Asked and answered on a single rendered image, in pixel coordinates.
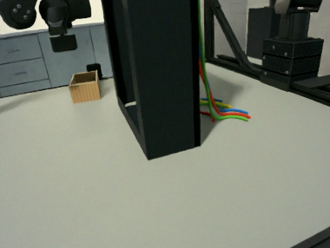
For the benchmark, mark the open tan cardboard box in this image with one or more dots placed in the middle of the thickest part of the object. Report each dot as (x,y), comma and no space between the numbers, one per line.
(83,87)

